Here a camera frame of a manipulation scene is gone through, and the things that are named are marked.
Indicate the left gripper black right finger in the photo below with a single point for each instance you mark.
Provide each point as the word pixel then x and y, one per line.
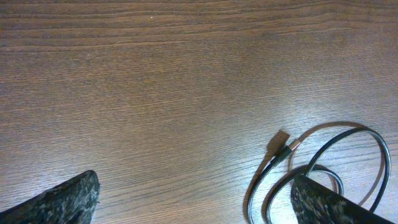
pixel 314 203

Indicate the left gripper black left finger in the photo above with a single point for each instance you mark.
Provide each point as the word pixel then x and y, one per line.
pixel 71 202

